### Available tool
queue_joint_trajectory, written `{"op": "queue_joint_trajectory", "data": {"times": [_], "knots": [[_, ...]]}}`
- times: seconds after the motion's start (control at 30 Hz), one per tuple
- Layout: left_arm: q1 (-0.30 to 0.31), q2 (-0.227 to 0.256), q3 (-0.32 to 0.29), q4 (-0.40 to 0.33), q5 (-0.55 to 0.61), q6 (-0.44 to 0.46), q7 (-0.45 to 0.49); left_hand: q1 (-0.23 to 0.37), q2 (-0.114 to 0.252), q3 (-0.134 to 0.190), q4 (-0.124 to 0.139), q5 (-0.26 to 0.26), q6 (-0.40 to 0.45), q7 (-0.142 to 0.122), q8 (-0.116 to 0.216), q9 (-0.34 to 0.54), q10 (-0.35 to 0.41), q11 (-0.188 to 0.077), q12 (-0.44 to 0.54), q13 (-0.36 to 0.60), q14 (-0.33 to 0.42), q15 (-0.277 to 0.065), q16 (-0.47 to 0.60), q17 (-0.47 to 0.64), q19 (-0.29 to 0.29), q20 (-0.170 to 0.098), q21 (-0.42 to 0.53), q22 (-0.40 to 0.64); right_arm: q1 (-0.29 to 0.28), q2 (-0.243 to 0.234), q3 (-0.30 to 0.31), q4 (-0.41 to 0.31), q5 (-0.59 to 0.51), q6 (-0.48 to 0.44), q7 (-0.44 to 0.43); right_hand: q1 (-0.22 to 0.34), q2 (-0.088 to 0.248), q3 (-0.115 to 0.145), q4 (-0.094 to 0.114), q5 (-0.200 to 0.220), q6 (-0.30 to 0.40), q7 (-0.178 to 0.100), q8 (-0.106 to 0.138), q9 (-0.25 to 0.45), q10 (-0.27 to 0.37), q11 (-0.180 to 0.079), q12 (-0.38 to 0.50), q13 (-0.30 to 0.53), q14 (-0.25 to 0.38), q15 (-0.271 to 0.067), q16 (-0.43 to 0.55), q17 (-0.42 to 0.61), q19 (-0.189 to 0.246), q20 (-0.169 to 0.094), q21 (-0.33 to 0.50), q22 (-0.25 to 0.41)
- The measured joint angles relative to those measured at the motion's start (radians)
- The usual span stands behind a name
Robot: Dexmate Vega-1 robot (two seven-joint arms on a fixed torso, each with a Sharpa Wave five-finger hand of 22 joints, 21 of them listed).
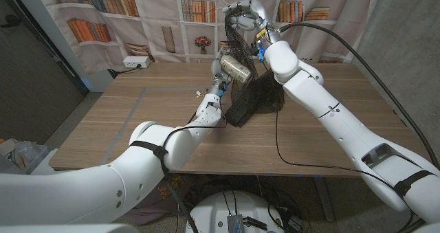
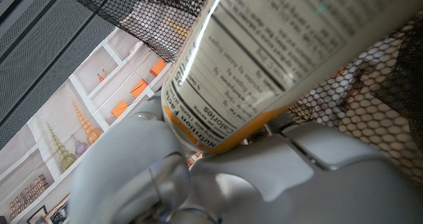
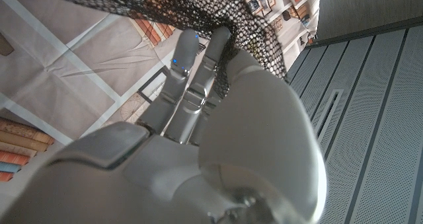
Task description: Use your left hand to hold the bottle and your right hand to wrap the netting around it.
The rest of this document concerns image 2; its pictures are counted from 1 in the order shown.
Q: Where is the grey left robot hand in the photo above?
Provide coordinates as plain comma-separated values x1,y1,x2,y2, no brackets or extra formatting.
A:
67,98,423,224

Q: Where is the cream bottle with orange label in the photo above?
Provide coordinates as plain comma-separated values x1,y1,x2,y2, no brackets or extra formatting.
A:
161,0,423,155

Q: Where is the black mesh netting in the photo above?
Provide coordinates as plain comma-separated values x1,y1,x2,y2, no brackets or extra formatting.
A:
64,0,423,185

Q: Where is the printed bookshelf backdrop curtain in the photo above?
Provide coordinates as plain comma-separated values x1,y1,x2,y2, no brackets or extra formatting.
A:
0,27,199,224

